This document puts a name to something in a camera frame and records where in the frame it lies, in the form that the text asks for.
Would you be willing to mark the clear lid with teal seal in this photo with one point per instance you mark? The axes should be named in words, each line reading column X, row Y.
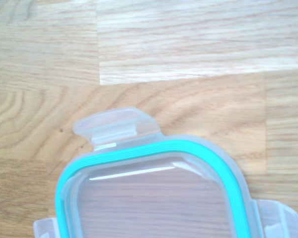
column 151, row 198

